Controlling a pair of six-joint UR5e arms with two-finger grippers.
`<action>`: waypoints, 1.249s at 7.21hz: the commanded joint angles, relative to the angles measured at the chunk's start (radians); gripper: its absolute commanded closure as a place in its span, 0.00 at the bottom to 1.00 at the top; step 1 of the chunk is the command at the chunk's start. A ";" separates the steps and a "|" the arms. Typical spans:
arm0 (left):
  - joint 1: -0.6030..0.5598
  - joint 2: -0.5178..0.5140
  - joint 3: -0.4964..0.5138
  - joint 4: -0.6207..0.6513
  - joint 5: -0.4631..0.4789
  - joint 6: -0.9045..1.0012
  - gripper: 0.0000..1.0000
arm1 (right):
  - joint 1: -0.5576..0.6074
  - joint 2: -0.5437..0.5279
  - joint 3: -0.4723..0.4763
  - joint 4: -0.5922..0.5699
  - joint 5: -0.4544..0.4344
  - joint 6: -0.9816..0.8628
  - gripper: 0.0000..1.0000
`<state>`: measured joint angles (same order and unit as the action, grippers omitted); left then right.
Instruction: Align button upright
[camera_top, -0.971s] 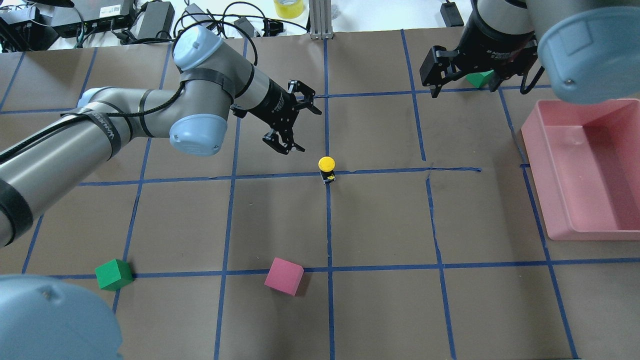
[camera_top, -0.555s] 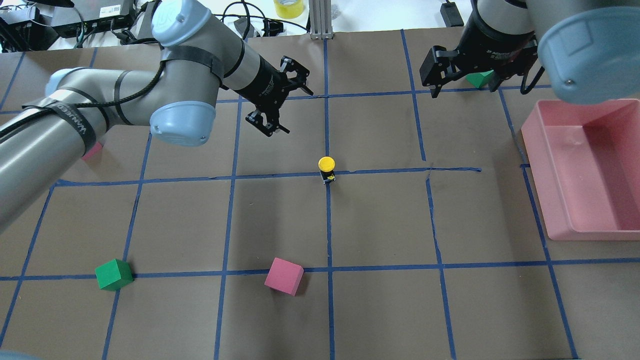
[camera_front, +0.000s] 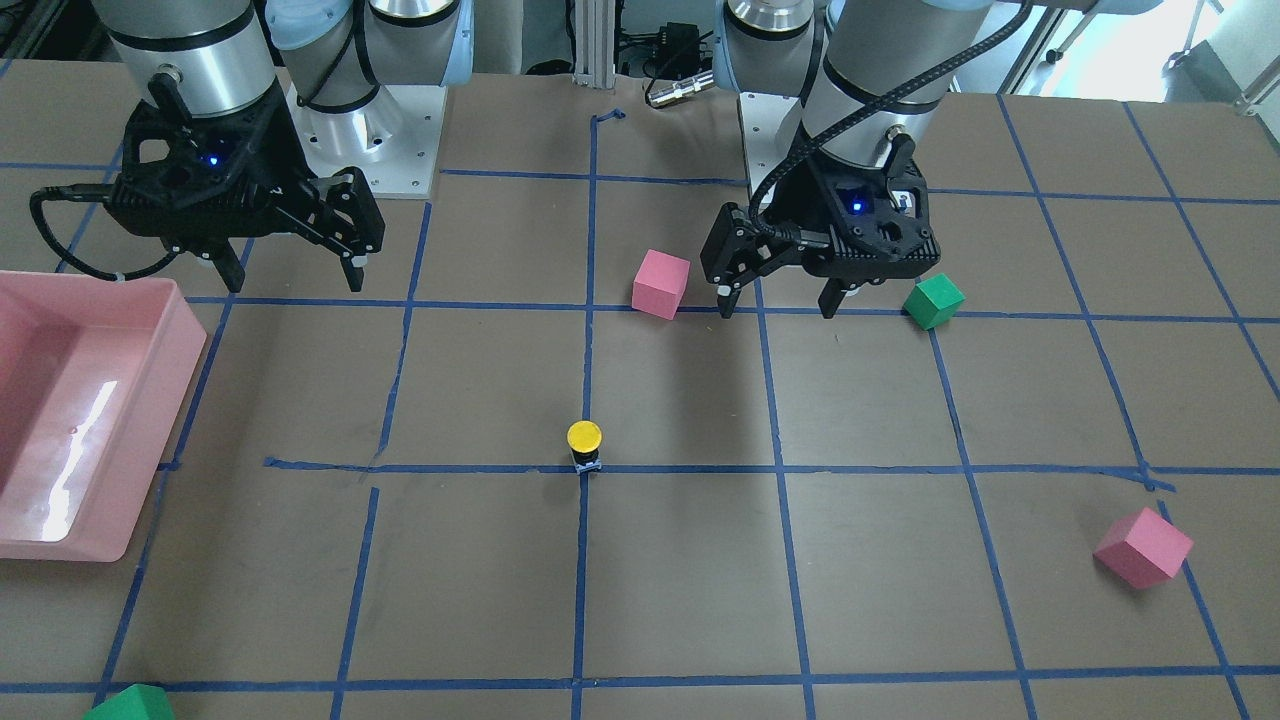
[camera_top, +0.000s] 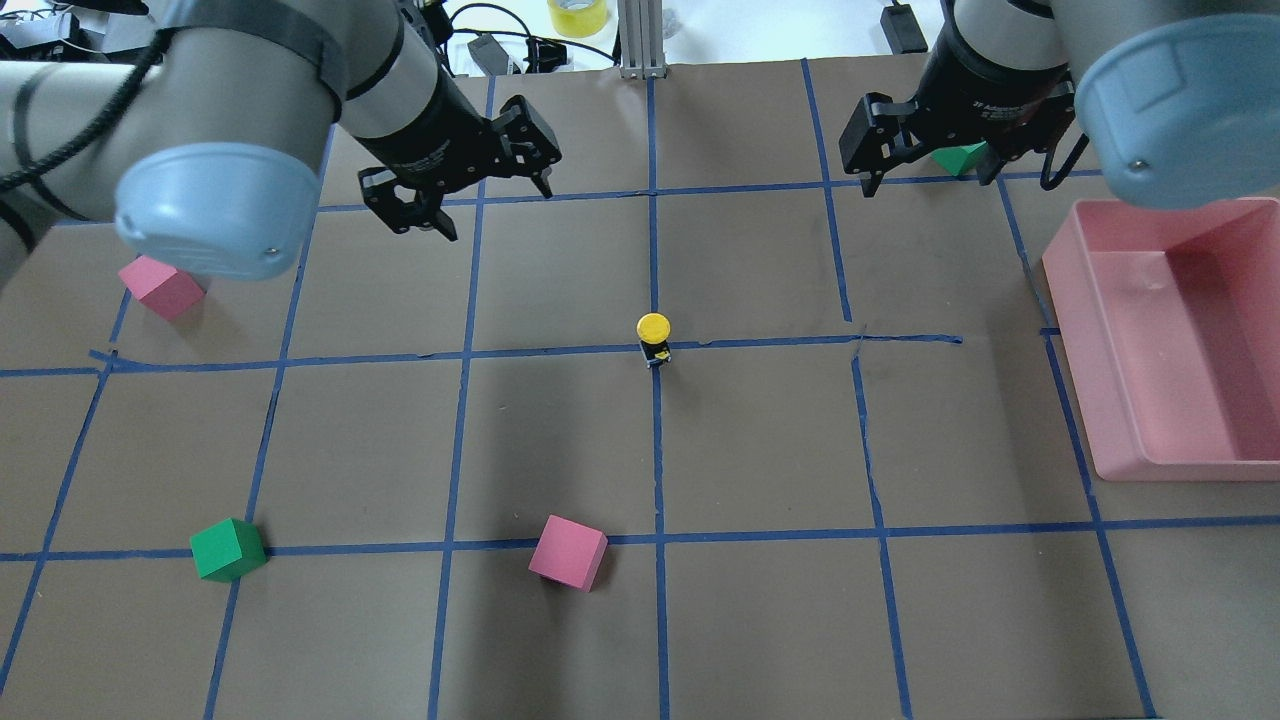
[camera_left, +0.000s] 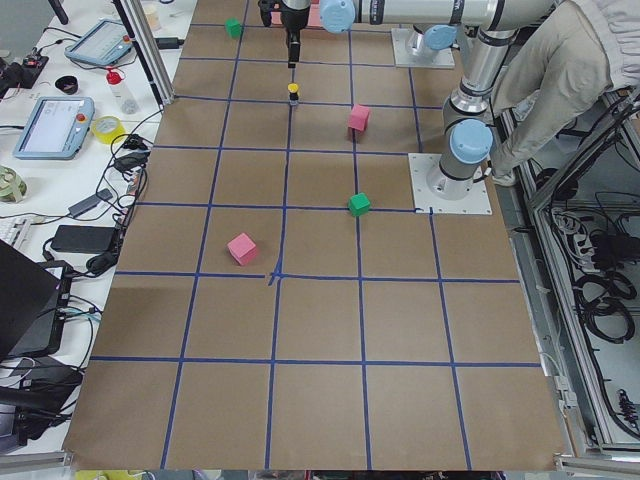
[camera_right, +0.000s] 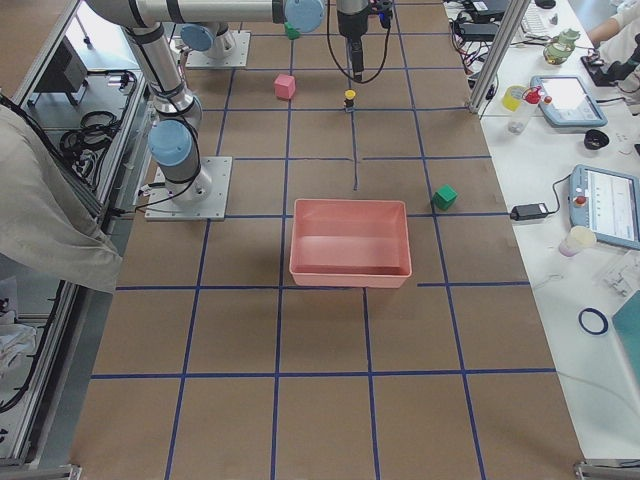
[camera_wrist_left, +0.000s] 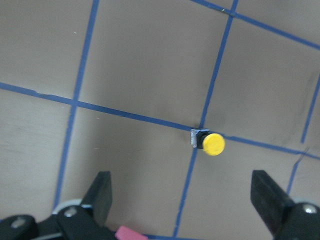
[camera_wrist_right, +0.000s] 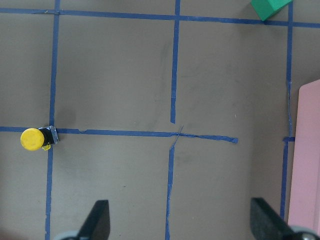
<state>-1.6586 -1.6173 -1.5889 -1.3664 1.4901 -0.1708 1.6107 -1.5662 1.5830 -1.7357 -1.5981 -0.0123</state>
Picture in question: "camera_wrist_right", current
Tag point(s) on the green cube near bin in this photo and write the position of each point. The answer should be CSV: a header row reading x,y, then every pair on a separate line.
x,y
267,8

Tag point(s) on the yellow push button switch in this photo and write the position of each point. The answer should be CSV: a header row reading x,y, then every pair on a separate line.
x,y
33,139

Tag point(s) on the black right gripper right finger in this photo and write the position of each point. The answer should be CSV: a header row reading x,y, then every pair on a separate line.
x,y
265,223

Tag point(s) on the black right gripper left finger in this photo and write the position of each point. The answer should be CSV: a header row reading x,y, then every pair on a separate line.
x,y
97,225

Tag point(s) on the pink plastic bin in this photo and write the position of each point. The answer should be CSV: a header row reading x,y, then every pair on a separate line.
x,y
304,204

